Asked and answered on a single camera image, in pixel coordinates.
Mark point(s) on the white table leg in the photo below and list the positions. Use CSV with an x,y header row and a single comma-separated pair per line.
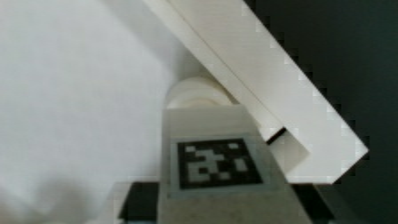
x,y
222,184

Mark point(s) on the white square tabletop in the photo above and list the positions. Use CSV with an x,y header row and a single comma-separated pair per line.
x,y
105,61

